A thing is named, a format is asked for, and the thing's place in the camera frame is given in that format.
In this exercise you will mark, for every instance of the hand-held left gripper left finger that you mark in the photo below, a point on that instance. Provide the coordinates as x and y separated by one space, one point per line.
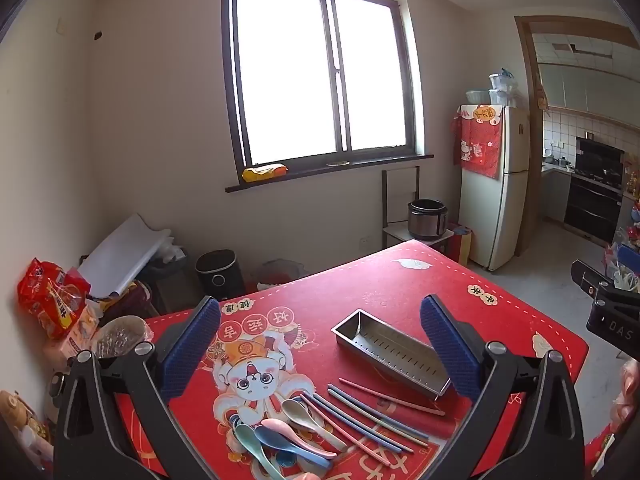
192 345

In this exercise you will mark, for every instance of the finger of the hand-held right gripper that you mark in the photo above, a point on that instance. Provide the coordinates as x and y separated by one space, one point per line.
590 277

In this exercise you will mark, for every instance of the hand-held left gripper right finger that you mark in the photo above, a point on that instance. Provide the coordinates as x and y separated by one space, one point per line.
447 347

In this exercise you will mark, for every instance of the stainless steel utensil tray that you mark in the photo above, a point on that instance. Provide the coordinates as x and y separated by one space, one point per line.
385 350

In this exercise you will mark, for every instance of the pink chopstick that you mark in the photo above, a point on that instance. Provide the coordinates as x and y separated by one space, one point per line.
390 399
350 440

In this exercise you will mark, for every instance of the green chopstick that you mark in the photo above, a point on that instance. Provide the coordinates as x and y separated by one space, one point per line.
402 434

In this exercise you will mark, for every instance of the blue chopstick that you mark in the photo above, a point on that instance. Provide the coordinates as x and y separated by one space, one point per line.
370 412
360 427

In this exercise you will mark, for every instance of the mint green spoon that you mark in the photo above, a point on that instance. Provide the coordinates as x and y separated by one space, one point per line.
245 435

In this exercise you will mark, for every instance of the pink spoon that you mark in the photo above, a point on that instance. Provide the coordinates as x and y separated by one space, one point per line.
275 425

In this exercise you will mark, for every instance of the dark blue spoon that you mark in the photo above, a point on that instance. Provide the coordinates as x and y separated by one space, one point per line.
270 437

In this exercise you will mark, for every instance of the beige spoon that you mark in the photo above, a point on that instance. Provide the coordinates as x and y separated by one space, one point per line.
295 410

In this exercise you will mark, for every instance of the clear plastic container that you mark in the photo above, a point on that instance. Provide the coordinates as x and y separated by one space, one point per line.
120 337

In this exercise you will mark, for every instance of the black air fryer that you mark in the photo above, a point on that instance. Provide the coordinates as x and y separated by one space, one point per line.
220 275

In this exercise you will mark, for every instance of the red printed table mat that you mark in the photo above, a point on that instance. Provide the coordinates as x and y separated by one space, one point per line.
400 280

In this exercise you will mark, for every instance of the black kitchen stove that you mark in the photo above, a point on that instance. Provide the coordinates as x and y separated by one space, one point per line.
595 195

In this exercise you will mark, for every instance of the white refrigerator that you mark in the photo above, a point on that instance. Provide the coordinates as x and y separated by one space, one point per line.
510 195

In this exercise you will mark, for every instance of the small white side table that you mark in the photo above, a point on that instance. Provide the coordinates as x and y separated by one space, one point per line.
395 235

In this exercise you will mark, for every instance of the silver rice cooker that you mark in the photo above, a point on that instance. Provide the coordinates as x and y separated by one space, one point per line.
426 220

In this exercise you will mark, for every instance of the red snack bag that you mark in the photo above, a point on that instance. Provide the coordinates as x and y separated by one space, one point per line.
47 295

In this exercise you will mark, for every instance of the red printed cloth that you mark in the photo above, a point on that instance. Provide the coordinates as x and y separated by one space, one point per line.
479 145

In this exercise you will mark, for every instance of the yellow bag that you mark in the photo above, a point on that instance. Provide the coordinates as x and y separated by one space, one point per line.
265 172

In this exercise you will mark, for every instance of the brown figurine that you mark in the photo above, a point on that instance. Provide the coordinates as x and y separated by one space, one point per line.
15 410

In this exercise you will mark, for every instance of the clear plastic storage containers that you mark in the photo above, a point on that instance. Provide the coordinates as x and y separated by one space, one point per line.
495 91

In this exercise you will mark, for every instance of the dark wooden window sill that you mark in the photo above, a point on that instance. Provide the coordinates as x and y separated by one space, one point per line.
320 172

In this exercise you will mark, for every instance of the dark framed window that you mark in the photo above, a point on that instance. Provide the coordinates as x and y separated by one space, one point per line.
327 70

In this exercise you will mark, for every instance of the dark wooden chair frame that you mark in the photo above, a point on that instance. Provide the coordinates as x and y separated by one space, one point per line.
385 200

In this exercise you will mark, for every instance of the wooden door frame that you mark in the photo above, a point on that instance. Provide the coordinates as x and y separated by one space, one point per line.
525 110

